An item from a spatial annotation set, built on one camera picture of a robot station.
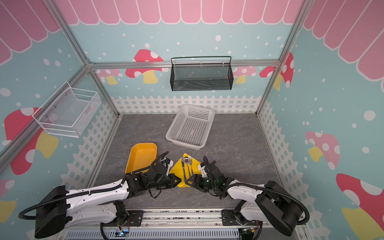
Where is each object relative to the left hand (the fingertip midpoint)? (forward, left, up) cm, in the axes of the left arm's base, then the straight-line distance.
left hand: (180, 184), depth 77 cm
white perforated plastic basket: (+45, -3, -8) cm, 46 cm away
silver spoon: (+17, -2, -7) cm, 19 cm away
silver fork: (+18, -4, -8) cm, 20 cm away
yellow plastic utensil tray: (+21, +28, -8) cm, 36 cm away
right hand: (+1, -3, -3) cm, 5 cm away
